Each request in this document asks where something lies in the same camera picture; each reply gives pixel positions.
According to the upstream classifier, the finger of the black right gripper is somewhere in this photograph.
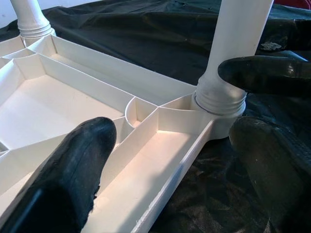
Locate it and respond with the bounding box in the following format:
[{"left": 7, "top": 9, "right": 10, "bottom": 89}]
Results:
[{"left": 217, "top": 56, "right": 311, "bottom": 99}]

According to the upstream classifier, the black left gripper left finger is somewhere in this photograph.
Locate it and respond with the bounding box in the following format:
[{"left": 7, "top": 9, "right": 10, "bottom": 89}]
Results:
[{"left": 0, "top": 116, "right": 118, "bottom": 233}]

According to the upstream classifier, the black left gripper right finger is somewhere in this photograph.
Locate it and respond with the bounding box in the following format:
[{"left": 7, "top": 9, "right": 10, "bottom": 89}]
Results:
[{"left": 229, "top": 116, "right": 311, "bottom": 233}]

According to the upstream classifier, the white plastic table leg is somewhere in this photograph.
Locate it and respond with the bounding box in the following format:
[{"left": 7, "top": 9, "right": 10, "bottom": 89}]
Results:
[
  {"left": 11, "top": 0, "right": 56, "bottom": 39},
  {"left": 194, "top": 0, "right": 275, "bottom": 116}
]

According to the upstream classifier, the white plastic table top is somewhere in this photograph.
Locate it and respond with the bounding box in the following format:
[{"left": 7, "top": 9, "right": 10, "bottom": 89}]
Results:
[{"left": 0, "top": 33, "right": 246, "bottom": 233}]

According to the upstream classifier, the black plastic table sheet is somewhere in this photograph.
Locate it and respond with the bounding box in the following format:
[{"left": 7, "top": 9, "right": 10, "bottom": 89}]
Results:
[{"left": 0, "top": 0, "right": 311, "bottom": 233}]

